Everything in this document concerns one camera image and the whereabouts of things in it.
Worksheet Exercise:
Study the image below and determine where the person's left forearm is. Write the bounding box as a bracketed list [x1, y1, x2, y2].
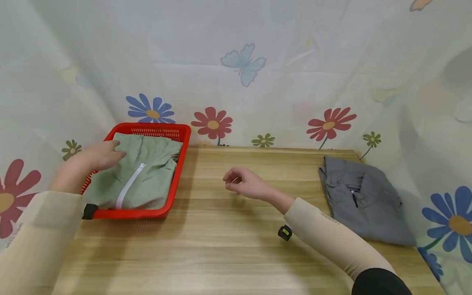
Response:
[0, 164, 88, 295]

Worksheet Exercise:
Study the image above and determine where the red plastic basket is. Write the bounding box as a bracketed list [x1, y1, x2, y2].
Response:
[80, 123, 192, 220]

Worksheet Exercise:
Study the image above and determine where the grey folded shirt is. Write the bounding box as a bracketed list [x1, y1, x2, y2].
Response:
[318, 156, 417, 247]

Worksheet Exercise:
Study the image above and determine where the person's right forearm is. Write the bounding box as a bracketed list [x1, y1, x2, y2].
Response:
[268, 188, 412, 295]

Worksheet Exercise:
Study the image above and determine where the green garment with white zipper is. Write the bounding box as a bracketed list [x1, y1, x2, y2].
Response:
[82, 132, 184, 210]

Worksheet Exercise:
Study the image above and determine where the person's right hand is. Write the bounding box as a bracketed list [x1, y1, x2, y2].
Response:
[222, 167, 277, 202]

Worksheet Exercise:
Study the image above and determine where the person's left hand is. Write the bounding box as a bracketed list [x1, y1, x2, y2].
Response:
[67, 140, 127, 177]

